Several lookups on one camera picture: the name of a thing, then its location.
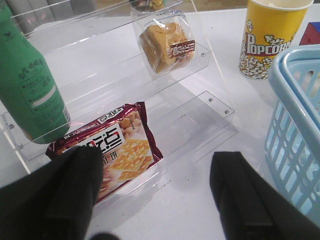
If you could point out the clear acrylic display shelf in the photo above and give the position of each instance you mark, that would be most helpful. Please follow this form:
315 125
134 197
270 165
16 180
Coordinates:
98 66

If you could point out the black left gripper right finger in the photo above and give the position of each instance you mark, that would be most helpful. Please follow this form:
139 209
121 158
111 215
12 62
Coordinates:
249 208

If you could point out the green cartoon bottle upper shelf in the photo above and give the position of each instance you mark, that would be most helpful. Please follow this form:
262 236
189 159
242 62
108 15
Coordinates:
148 5

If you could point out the packaged yellow bread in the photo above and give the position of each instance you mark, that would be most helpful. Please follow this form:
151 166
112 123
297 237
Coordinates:
165 40

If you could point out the green bottle lower shelf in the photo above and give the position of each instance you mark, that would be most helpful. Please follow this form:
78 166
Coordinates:
27 88

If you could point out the yellow popcorn cup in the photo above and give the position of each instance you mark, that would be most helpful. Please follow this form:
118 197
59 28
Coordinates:
270 28

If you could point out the red cracker packet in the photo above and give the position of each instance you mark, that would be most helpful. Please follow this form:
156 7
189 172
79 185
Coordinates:
126 142

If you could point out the light blue plastic basket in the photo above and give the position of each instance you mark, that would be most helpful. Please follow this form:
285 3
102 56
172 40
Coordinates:
292 145

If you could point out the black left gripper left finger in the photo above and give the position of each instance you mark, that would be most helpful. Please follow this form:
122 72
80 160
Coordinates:
56 201

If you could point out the red blue cube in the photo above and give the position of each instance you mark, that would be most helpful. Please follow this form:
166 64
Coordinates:
311 35

